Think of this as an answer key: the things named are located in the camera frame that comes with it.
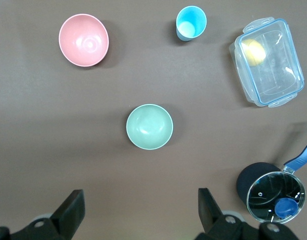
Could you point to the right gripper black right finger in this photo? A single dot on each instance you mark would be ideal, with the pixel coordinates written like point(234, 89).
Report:
point(211, 220)

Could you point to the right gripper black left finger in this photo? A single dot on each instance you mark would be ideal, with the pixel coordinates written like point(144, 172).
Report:
point(68, 215)

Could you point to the small pale green bowl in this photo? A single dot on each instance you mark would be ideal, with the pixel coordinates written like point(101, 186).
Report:
point(149, 126)

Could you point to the pink bowl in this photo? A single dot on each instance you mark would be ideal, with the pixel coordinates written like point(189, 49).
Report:
point(83, 40)

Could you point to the glass lid with blue knob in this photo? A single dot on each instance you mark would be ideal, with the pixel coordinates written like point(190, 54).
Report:
point(266, 190)

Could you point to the brown table cover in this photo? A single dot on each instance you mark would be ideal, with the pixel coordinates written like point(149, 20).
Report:
point(43, 125)

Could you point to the clear plastic lidded container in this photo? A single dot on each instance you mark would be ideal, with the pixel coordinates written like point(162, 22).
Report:
point(278, 75)

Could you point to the yellow round fruit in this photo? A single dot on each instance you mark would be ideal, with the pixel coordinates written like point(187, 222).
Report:
point(254, 52)

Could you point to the light blue cup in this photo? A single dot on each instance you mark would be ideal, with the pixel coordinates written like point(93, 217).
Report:
point(191, 22)

